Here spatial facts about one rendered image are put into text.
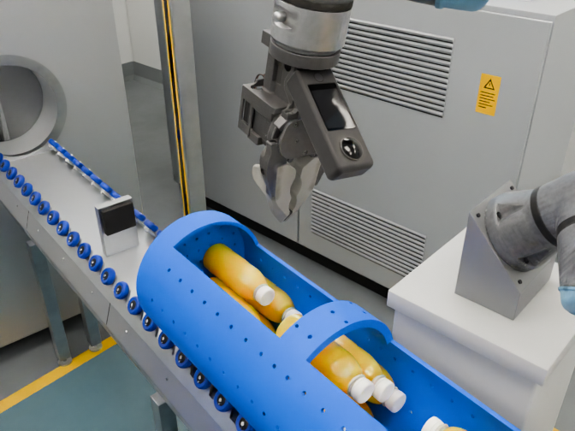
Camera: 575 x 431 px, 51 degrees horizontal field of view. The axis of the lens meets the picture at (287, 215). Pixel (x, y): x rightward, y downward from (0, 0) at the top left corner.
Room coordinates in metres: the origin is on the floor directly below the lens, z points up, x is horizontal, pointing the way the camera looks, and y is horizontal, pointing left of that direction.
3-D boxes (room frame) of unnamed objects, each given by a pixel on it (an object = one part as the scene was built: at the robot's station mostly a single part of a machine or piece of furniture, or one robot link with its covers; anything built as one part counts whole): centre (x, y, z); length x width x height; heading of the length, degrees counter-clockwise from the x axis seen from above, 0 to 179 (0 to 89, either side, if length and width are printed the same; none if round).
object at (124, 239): (1.40, 0.47, 1.00); 0.10 x 0.04 x 0.15; 129
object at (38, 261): (1.89, 0.96, 0.31); 0.06 x 0.06 x 0.63; 39
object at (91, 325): (1.98, 0.86, 0.31); 0.06 x 0.06 x 0.63; 39
